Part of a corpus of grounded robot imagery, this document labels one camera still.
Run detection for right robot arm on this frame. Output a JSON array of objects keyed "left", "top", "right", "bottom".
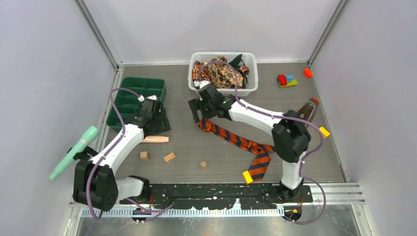
[{"left": 188, "top": 83, "right": 311, "bottom": 202}]

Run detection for yellow toy brick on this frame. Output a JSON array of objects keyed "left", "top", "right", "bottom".
[
  {"left": 242, "top": 171, "right": 254, "bottom": 184},
  {"left": 319, "top": 126, "right": 330, "bottom": 139}
]

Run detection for orange navy striped tie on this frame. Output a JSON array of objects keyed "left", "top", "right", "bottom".
[{"left": 198, "top": 118, "right": 275, "bottom": 182}]

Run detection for dark green tie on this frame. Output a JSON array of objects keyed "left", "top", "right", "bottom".
[{"left": 229, "top": 54, "right": 243, "bottom": 68}]

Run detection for stacked lego bricks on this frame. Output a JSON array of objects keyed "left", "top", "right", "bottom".
[{"left": 276, "top": 74, "right": 298, "bottom": 88}]

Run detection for white plastic basket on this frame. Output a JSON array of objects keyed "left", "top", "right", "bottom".
[{"left": 188, "top": 52, "right": 258, "bottom": 96}]

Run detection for mint green microphone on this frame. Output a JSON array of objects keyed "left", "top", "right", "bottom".
[{"left": 49, "top": 126, "right": 99, "bottom": 181}]

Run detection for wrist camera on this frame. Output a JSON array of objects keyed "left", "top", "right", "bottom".
[
  {"left": 193, "top": 80, "right": 211, "bottom": 90},
  {"left": 138, "top": 95, "right": 158, "bottom": 102}
]

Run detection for wooden cylinder peg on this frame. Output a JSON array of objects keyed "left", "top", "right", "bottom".
[{"left": 142, "top": 136, "right": 169, "bottom": 143}]

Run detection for small wooden cube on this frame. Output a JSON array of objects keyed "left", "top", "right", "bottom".
[{"left": 140, "top": 151, "right": 149, "bottom": 160}]

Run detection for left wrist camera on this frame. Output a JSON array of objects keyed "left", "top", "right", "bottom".
[{"left": 138, "top": 95, "right": 158, "bottom": 102}]

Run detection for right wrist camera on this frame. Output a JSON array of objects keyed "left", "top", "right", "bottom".
[{"left": 193, "top": 80, "right": 211, "bottom": 90}]

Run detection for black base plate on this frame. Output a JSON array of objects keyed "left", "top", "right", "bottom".
[{"left": 132, "top": 183, "right": 313, "bottom": 210}]

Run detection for brown wooden metronome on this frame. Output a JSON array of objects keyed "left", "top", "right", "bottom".
[{"left": 297, "top": 97, "right": 319, "bottom": 122}]

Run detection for floral patterned tie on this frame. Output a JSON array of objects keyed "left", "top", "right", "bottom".
[{"left": 192, "top": 56, "right": 250, "bottom": 89}]

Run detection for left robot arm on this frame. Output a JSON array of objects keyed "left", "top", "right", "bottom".
[{"left": 72, "top": 97, "right": 171, "bottom": 211}]

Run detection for red toy brick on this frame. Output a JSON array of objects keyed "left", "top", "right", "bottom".
[{"left": 303, "top": 68, "right": 313, "bottom": 79}]

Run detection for small wooden block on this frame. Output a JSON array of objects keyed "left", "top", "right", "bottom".
[{"left": 163, "top": 152, "right": 176, "bottom": 163}]

